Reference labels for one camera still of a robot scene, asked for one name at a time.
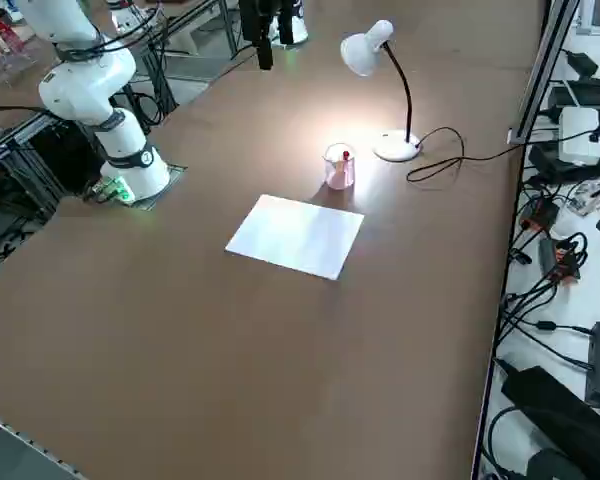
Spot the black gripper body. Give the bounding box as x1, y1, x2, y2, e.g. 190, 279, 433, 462
238, 0, 278, 44

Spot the white desk lamp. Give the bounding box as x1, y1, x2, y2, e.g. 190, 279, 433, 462
339, 18, 424, 163

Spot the white round machine base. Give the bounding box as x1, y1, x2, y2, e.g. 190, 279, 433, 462
107, 0, 157, 32

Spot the red capped marker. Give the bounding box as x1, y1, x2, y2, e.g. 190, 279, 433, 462
332, 149, 351, 187

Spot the clear plastic pen cup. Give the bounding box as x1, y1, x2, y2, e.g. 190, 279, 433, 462
322, 142, 357, 190

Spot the white paper sheet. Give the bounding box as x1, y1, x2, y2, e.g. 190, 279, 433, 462
224, 193, 366, 282

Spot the black power adapter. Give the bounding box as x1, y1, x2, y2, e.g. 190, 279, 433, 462
565, 49, 600, 77

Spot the black flat box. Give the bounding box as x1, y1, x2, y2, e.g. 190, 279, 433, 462
548, 78, 600, 109

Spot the white plastic box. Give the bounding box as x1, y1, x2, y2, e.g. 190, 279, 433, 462
558, 105, 600, 164

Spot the black and red electronic box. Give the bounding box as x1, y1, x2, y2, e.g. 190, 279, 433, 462
519, 196, 561, 232

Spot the printed colourful card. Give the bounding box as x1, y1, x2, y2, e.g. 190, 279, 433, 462
569, 178, 600, 217

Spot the black and orange electronic box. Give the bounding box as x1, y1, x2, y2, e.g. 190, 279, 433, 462
538, 237, 581, 285

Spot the black lamp power cable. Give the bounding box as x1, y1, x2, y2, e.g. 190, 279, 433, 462
406, 126, 524, 185

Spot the aluminium profile post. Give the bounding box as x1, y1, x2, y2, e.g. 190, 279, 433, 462
508, 0, 581, 147

